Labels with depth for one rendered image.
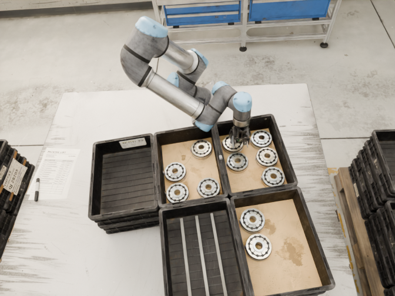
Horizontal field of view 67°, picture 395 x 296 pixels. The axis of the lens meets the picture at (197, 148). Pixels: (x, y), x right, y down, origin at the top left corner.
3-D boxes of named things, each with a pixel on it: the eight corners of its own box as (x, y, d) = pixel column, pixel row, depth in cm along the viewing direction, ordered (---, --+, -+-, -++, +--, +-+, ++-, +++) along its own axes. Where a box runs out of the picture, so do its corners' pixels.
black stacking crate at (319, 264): (229, 207, 134) (229, 197, 124) (293, 197, 134) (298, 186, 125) (250, 305, 112) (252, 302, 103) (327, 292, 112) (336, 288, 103)
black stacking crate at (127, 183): (101, 155, 156) (93, 143, 146) (157, 145, 156) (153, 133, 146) (97, 228, 134) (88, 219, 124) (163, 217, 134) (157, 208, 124)
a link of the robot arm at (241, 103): (241, 86, 121) (257, 97, 117) (240, 104, 130) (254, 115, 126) (227, 96, 118) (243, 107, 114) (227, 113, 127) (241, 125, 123)
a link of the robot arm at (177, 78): (178, 98, 167) (158, 87, 159) (191, 77, 163) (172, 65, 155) (186, 107, 157) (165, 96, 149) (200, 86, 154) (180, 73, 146)
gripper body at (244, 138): (233, 146, 138) (233, 131, 128) (231, 131, 142) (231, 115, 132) (249, 145, 137) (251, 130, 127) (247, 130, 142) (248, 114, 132)
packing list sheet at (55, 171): (43, 148, 175) (43, 147, 175) (81, 147, 173) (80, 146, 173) (24, 199, 157) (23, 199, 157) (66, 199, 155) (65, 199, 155)
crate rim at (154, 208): (94, 144, 148) (92, 141, 146) (153, 135, 148) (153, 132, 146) (89, 221, 126) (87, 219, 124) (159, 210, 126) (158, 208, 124)
